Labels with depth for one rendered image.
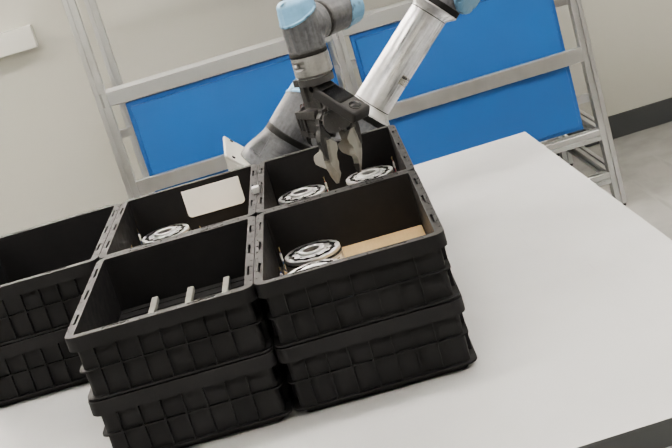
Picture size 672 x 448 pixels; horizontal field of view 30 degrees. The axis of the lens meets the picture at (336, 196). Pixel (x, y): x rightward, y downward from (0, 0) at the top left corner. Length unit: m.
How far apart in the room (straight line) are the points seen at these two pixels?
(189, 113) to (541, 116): 1.24
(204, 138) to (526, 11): 1.20
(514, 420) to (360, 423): 0.25
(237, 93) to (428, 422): 2.62
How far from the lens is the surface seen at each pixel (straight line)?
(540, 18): 4.46
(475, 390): 1.91
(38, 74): 5.23
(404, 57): 2.75
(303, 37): 2.39
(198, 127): 4.34
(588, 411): 1.78
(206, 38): 5.17
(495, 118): 4.47
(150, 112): 4.34
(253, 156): 2.83
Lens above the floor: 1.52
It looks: 15 degrees down
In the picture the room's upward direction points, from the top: 16 degrees counter-clockwise
